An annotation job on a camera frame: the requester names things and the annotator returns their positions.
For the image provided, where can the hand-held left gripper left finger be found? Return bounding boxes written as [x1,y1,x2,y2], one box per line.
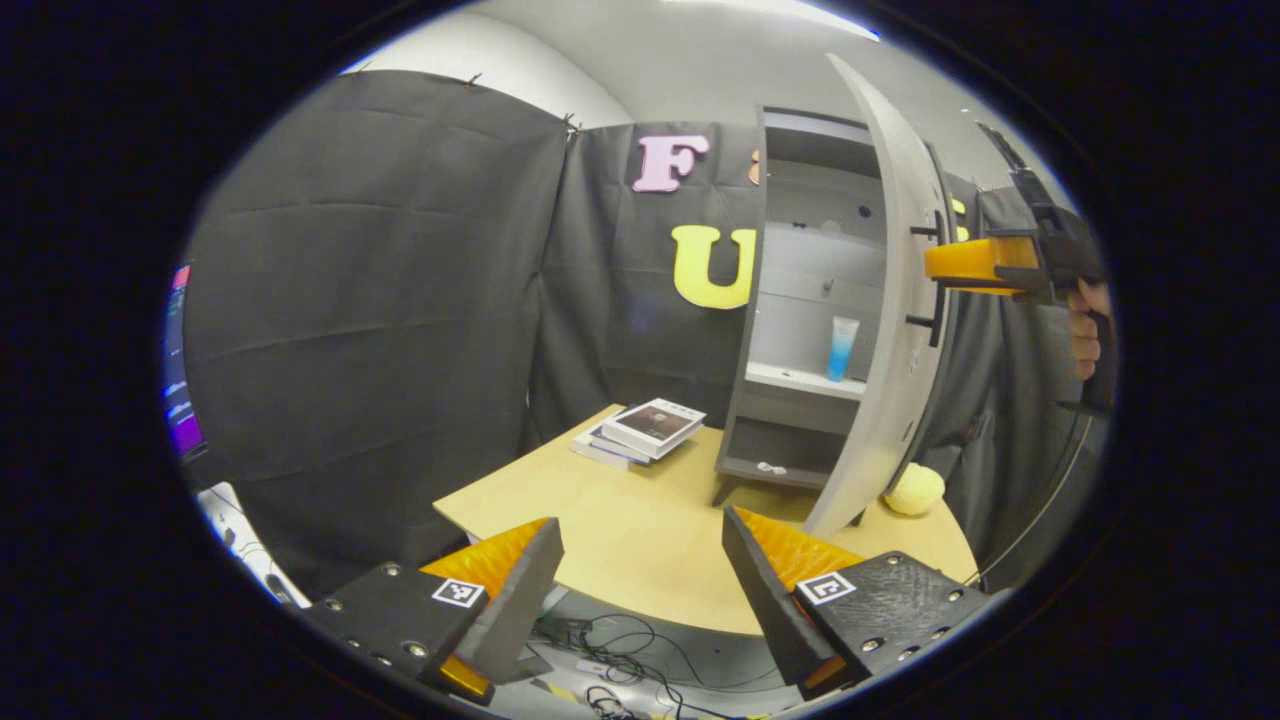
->
[300,517,566,706]

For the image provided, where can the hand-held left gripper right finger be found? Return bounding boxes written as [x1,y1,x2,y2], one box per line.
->
[720,505,1001,701]

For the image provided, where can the black door handle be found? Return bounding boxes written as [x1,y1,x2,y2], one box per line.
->
[905,170,951,349]

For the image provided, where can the light gray cabinet door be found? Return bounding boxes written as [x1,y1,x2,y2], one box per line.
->
[800,52,963,541]

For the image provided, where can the blue and white bottle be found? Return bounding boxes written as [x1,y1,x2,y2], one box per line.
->
[826,316,861,383]

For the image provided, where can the gray cabinet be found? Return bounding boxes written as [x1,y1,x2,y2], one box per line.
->
[713,105,891,506]

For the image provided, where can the blue cover book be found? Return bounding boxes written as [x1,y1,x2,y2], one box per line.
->
[570,432,641,471]

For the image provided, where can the pale yellow ball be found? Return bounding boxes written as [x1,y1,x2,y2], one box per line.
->
[882,463,947,518]

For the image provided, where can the white book with dark photo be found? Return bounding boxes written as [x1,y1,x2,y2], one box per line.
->
[600,398,707,461]

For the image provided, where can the white furniture piece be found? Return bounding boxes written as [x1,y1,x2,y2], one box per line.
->
[195,482,311,606]

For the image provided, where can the wide ceiling light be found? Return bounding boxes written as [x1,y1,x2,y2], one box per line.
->
[660,0,881,41]

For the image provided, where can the black backdrop cloth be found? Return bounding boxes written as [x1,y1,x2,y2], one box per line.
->
[183,70,1101,601]

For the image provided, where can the computer monitor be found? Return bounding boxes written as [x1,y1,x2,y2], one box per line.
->
[163,263,209,463]

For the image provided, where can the black floor cables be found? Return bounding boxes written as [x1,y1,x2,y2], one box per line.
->
[530,610,761,720]

